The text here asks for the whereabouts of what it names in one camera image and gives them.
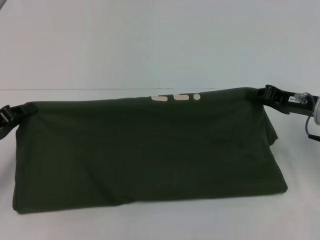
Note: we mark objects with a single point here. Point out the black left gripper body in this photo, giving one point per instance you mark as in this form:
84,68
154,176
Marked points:
6,120

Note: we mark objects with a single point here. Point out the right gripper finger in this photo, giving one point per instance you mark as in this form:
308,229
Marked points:
263,90
262,99

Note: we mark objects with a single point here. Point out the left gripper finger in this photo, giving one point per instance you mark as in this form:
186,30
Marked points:
26,107
23,114

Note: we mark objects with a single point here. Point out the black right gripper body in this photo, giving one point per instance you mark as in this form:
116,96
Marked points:
292,102

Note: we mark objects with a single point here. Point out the dark green t-shirt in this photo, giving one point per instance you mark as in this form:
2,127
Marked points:
140,152

